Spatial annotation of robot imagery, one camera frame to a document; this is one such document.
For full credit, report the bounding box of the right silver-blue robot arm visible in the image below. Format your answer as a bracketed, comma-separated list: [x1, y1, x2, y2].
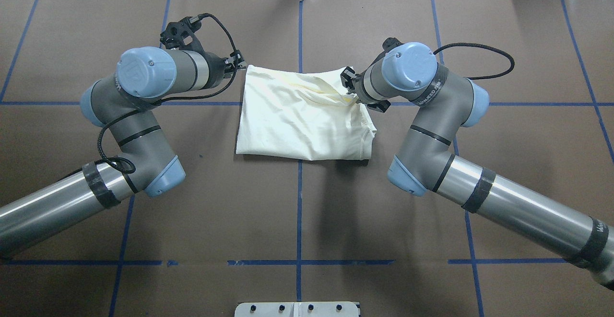
[340, 37, 614, 290]

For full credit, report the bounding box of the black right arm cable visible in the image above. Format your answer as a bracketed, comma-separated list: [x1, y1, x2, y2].
[432, 43, 515, 81]

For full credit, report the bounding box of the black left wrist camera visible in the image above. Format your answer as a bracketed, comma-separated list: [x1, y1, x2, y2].
[159, 16, 204, 53]

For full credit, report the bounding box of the cream long-sleeve printed shirt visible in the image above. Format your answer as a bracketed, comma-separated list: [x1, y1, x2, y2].
[236, 65, 377, 161]

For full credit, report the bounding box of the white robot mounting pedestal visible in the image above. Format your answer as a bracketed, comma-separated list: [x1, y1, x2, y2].
[234, 301, 362, 317]

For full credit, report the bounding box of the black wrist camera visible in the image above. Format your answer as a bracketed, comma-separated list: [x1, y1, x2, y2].
[159, 16, 204, 53]
[382, 37, 403, 55]

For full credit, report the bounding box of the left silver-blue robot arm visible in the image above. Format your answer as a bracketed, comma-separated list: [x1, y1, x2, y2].
[1, 47, 246, 260]

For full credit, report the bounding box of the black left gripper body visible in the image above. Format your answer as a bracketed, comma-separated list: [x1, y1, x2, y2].
[224, 52, 247, 79]

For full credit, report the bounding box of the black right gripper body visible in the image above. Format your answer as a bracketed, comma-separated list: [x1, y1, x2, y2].
[340, 66, 391, 113]

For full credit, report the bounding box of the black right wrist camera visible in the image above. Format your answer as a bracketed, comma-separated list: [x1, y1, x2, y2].
[382, 37, 403, 55]

